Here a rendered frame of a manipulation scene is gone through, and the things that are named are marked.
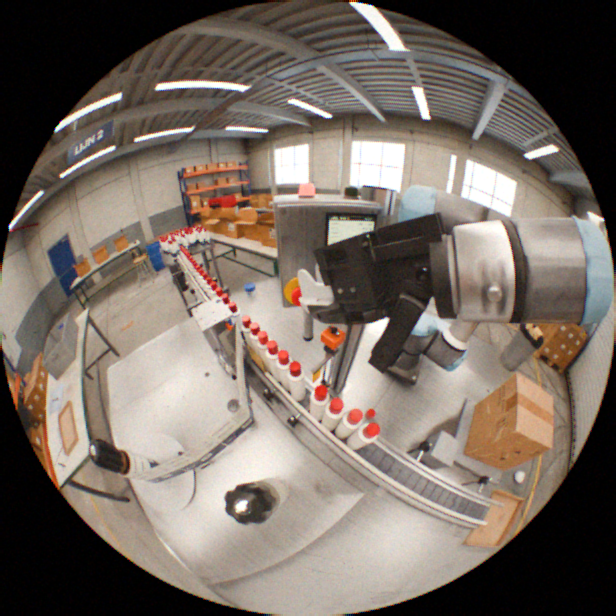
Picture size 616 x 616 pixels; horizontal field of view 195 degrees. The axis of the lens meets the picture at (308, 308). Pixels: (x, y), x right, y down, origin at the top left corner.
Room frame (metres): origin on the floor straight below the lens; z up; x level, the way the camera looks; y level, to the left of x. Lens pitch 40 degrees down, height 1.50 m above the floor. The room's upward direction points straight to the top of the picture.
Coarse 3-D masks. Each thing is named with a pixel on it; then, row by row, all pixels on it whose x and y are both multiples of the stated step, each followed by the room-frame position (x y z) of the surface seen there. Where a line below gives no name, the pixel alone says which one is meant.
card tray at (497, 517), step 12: (492, 492) -0.34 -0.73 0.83; (504, 492) -0.37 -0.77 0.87; (516, 504) -0.54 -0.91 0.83; (492, 516) -0.47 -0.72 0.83; (504, 516) -0.55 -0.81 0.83; (516, 516) -0.61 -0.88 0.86; (480, 528) -0.49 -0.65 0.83; (492, 528) -0.56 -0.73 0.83; (504, 528) -0.64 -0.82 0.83; (468, 540) -0.51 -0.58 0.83; (480, 540) -0.57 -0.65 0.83; (492, 540) -0.65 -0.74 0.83
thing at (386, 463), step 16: (272, 384) 0.31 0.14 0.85; (288, 400) 0.23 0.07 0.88; (304, 400) 0.23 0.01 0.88; (304, 416) 0.17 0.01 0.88; (368, 448) 0.05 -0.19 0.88; (384, 464) -0.01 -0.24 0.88; (400, 464) -0.02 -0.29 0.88; (384, 480) -0.06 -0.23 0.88; (400, 480) -0.08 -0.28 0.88; (416, 480) -0.09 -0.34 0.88; (432, 496) -0.18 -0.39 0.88; (448, 496) -0.21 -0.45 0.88; (464, 512) -0.31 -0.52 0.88; (480, 512) -0.37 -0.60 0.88
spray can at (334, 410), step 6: (330, 402) 0.15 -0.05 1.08; (336, 402) 0.15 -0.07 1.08; (342, 402) 0.15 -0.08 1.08; (330, 408) 0.14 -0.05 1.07; (336, 408) 0.13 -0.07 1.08; (342, 408) 0.13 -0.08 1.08; (324, 414) 0.14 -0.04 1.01; (330, 414) 0.13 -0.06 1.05; (336, 414) 0.13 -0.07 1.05; (342, 414) 0.13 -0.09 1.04; (324, 420) 0.13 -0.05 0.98; (330, 420) 0.12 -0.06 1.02; (336, 420) 0.12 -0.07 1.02; (324, 426) 0.13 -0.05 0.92; (330, 426) 0.12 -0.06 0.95
